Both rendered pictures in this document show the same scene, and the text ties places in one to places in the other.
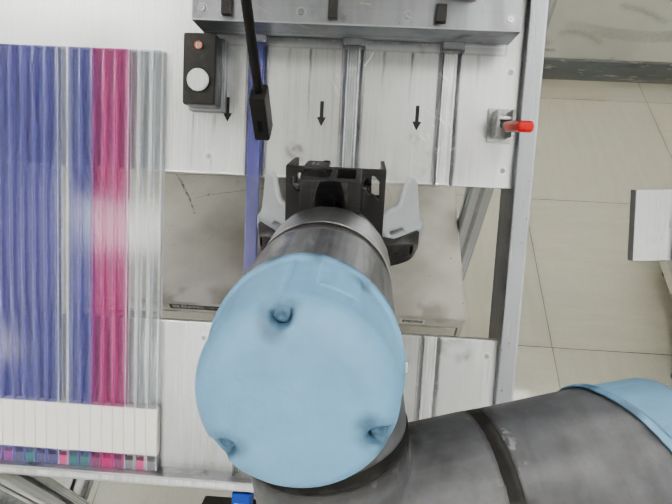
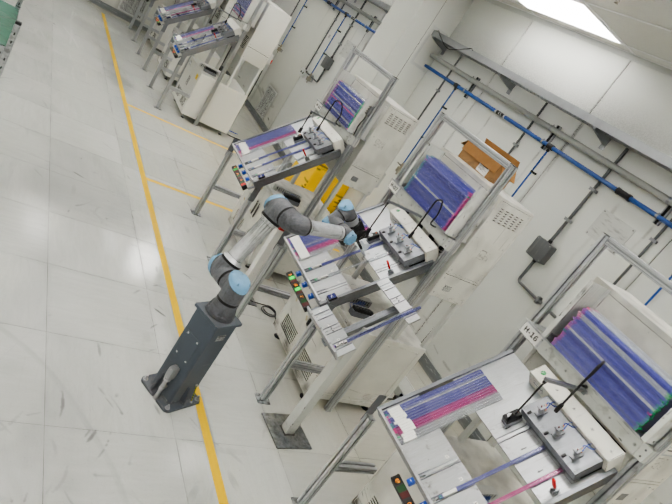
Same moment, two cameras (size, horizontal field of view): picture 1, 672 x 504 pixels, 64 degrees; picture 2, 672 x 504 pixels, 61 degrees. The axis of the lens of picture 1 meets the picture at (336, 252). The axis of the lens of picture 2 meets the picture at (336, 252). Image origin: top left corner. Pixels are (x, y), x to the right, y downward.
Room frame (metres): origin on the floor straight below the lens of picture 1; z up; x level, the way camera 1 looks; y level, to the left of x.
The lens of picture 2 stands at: (-1.87, -2.31, 2.01)
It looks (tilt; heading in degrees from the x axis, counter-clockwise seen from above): 19 degrees down; 48
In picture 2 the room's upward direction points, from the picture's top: 34 degrees clockwise
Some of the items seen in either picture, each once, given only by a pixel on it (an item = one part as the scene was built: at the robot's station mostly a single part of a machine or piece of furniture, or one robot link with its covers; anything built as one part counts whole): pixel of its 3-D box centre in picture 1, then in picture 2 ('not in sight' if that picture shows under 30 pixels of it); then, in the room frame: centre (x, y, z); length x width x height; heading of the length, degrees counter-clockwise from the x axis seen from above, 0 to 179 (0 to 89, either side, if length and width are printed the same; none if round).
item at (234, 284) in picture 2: not in sight; (234, 286); (-0.42, -0.23, 0.72); 0.13 x 0.12 x 0.14; 102
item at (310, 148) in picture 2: not in sight; (285, 189); (0.74, 1.55, 0.66); 1.01 x 0.73 x 1.31; 176
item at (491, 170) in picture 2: not in sight; (492, 163); (0.99, 0.14, 1.82); 0.68 x 0.30 x 0.20; 86
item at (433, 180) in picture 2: not in sight; (442, 193); (0.69, 0.05, 1.52); 0.51 x 0.13 x 0.27; 86
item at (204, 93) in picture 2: not in sight; (231, 52); (1.14, 4.79, 0.95); 1.36 x 0.82 x 1.90; 176
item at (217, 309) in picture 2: not in sight; (224, 305); (-0.41, -0.24, 0.60); 0.15 x 0.15 x 0.10
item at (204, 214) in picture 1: (296, 263); (343, 339); (0.81, 0.10, 0.31); 0.70 x 0.65 x 0.62; 86
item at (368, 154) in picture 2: not in sight; (322, 169); (0.94, 1.55, 0.95); 1.35 x 0.82 x 1.90; 176
